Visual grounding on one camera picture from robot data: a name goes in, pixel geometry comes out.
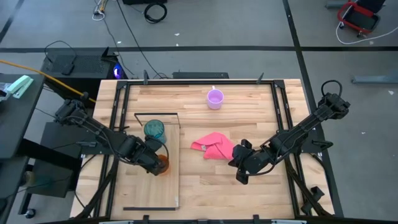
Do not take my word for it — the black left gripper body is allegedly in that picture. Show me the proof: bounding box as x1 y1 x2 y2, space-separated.
132 138 162 174

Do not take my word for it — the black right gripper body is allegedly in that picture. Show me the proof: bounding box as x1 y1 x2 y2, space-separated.
234 146 267 175

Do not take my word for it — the orange plastic mug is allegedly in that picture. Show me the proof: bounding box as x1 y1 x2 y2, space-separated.
157 154 170 175

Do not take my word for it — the teal faceted plastic tumbler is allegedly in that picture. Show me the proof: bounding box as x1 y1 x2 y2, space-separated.
143 119 167 144

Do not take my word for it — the small purple plastic mug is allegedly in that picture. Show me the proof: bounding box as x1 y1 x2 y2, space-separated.
206 85 225 110

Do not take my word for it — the pink terry towel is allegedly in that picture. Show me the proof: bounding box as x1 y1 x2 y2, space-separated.
190 131 237 161

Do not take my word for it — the black low equipment stand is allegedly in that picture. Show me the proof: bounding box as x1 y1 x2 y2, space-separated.
18 121 103 215

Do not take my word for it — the long black power strip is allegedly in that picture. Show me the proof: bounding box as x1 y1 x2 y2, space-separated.
172 72 230 80

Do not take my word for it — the black computer tower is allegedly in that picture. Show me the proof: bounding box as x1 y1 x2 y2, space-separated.
40 47 128 103

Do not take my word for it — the black side table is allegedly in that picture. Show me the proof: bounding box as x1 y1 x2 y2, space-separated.
0 73 46 159

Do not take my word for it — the mint green stapler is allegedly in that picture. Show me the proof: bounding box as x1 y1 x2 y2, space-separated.
6 75 34 100

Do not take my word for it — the grey floor bar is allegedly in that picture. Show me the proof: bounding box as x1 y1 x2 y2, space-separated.
351 74 398 84

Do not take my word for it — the red and black cart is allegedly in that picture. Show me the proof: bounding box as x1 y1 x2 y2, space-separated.
337 1 381 34

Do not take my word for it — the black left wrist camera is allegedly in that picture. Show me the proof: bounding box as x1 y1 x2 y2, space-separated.
145 136 163 152

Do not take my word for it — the black metal table frame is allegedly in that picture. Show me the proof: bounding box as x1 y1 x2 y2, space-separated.
93 79 335 224

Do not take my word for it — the black right arm cable loop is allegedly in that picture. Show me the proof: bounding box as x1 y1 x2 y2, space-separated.
321 79 343 98

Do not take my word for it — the thin black floor cable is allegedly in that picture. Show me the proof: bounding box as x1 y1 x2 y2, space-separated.
116 0 164 79

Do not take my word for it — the coiled black cable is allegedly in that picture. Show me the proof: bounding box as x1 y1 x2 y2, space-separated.
143 2 168 24

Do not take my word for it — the white and yellow cable bundle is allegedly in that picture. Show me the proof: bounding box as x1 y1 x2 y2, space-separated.
91 0 109 22

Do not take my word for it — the white floor cable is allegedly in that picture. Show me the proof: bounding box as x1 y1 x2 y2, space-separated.
335 21 398 45

